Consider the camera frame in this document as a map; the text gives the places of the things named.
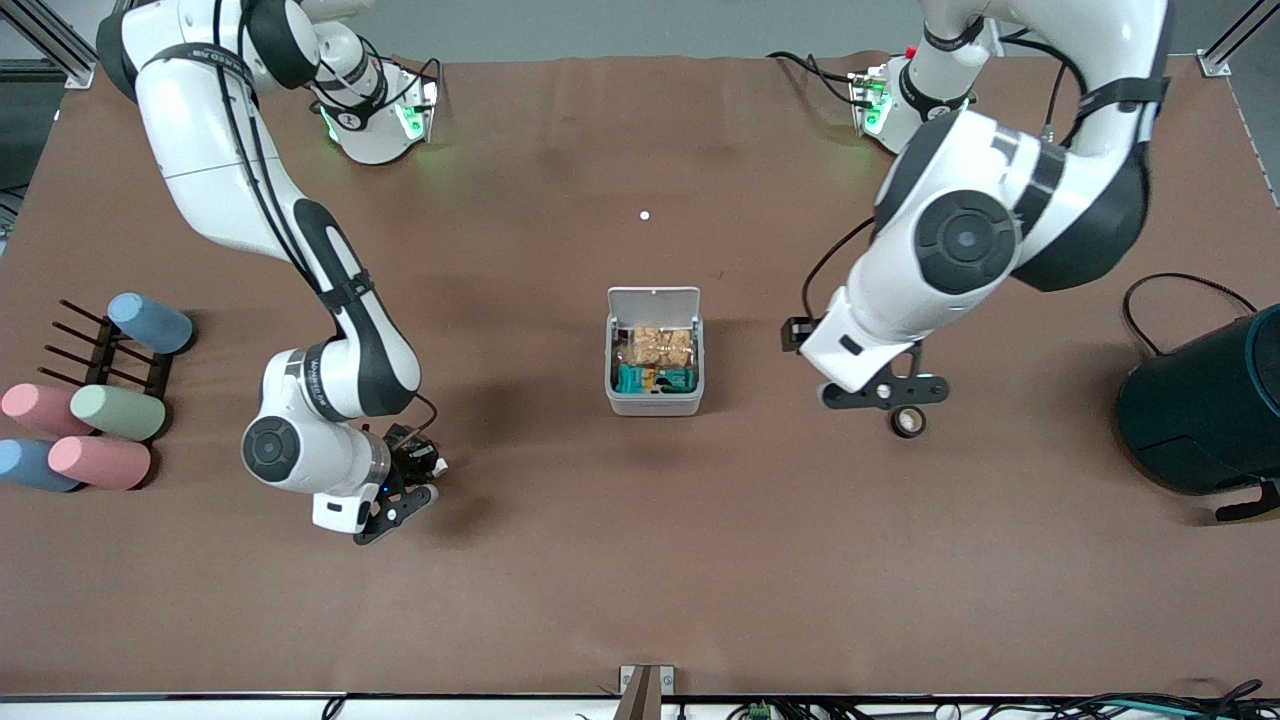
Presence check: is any green cylinder cup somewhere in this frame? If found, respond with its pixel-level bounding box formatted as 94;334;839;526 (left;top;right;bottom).
70;384;167;443

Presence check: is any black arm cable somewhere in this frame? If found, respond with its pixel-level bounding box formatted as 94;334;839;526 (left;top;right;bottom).
213;0;442;443
800;30;1093;323

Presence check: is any pink cylinder cup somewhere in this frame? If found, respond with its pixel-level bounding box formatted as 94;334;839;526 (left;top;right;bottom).
0;383;96;438
47;436;152;491

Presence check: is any black base cable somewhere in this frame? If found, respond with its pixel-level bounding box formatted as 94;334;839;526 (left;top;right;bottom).
385;53;444;96
768;50;863;106

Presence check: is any metal edge bracket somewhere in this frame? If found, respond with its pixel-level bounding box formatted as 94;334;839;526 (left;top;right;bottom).
619;664;675;720

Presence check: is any clear puffed snack bag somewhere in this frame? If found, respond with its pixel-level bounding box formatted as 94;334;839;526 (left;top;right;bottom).
615;325;697;393

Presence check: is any tangled black cable bundle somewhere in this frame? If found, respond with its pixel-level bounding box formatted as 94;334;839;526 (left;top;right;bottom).
1040;680;1280;720

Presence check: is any aluminium frame strut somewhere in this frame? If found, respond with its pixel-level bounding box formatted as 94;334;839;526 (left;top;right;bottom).
1197;0;1266;79
0;0;98;91

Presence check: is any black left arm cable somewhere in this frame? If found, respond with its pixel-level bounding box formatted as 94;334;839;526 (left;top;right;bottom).
800;30;1093;323

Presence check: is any white lidded trash bin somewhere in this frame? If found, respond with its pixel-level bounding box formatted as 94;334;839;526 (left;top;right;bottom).
606;286;706;418

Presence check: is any black peg rack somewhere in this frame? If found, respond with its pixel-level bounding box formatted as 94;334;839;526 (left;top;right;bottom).
38;298;173;401

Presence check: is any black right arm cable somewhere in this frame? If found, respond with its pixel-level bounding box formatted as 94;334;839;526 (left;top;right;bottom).
213;0;442;443

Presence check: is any blue cylinder cup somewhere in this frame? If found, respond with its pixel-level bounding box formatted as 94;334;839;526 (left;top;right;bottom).
107;292;194;355
0;438;81;493

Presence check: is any black left base cable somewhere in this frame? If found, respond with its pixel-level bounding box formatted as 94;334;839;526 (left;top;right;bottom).
768;50;863;106

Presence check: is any dark teal round container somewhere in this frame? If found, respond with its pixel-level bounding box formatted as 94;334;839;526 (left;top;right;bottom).
1115;303;1280;523

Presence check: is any black right base cable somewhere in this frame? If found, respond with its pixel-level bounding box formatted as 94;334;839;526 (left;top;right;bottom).
385;53;444;96

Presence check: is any paper table cover sheet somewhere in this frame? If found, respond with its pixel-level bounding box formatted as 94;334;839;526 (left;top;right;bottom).
0;52;1280;698

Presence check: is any black container cable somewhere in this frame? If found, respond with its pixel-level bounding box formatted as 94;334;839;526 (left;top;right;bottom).
1122;272;1259;356

